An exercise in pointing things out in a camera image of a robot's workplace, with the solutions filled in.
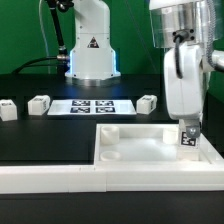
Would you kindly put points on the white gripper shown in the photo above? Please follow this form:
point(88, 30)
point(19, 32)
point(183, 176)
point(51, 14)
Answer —
point(184, 96)

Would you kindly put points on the white square tabletop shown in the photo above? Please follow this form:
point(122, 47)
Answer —
point(140, 143)

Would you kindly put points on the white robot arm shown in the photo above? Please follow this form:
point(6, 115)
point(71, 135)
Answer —
point(185, 29)

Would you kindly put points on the white L-shaped obstacle fence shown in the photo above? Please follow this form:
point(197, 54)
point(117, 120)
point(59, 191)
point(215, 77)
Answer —
point(102, 177)

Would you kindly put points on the white marker sheet with tags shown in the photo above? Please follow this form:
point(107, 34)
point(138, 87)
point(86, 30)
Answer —
point(91, 107)

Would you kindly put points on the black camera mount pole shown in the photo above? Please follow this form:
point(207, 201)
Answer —
point(62, 6)

